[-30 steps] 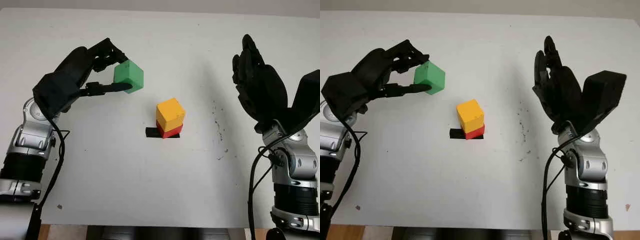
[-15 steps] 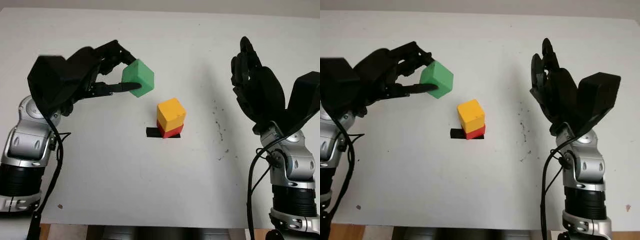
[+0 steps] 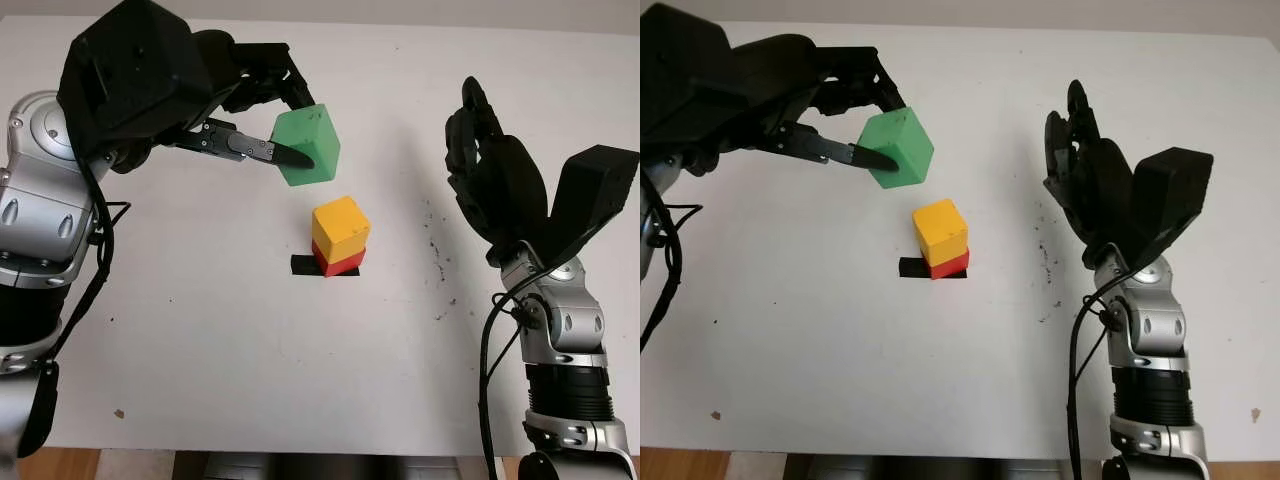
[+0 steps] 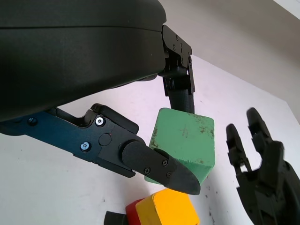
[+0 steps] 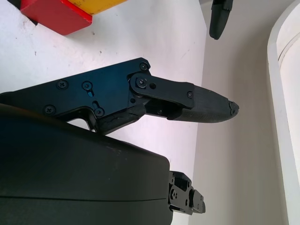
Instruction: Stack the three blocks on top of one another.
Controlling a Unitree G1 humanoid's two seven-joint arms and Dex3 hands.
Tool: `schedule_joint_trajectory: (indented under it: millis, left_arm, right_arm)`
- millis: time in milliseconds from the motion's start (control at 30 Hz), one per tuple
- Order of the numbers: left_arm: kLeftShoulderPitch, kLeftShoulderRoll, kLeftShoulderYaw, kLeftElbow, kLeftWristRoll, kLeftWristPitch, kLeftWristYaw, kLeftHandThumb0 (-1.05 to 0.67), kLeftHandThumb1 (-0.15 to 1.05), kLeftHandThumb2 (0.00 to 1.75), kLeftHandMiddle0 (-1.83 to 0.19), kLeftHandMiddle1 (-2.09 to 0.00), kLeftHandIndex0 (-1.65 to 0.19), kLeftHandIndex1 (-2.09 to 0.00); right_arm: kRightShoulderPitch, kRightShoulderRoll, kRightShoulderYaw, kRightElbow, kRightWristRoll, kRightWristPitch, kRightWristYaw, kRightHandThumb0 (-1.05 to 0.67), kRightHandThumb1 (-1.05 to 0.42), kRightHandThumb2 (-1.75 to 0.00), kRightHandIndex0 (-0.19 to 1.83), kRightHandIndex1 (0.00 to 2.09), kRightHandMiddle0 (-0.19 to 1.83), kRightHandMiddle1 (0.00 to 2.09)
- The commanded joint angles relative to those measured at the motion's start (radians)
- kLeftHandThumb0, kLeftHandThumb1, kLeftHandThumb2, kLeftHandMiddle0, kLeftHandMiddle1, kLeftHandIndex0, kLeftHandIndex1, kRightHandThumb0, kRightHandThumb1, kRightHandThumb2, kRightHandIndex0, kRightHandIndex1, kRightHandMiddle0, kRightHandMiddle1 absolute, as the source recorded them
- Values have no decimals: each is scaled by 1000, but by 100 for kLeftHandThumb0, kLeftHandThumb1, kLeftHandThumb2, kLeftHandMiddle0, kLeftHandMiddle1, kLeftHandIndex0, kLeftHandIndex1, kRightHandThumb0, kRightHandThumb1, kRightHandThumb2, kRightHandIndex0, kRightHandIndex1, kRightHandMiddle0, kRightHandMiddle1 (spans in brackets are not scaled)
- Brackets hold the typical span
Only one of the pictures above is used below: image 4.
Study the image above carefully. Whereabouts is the red wooden block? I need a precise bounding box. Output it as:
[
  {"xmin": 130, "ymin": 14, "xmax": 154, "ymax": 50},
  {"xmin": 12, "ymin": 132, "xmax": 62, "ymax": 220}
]
[{"xmin": 125, "ymin": 198, "xmax": 144, "ymax": 225}]

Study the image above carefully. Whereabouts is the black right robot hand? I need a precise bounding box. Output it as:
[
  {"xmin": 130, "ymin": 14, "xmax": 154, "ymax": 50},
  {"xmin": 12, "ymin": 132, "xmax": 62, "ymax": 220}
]
[{"xmin": 225, "ymin": 107, "xmax": 300, "ymax": 225}]

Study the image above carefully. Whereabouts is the yellow wooden block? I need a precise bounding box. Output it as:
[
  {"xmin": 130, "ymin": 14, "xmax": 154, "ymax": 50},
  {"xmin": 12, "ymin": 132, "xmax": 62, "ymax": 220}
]
[{"xmin": 135, "ymin": 188, "xmax": 200, "ymax": 225}]

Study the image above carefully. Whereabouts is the black tape strip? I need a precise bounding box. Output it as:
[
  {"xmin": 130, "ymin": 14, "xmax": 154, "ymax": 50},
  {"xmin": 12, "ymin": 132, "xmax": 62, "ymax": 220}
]
[{"xmin": 104, "ymin": 210, "xmax": 128, "ymax": 225}]

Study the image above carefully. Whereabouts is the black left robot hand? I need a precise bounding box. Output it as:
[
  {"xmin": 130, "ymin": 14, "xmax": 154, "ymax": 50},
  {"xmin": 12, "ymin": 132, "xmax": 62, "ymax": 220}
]
[{"xmin": 0, "ymin": 0, "xmax": 201, "ymax": 195}]

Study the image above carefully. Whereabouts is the green wooden block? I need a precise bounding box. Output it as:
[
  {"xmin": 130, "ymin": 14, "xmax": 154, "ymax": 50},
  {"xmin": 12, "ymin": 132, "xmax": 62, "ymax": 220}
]
[{"xmin": 144, "ymin": 107, "xmax": 216, "ymax": 189}]

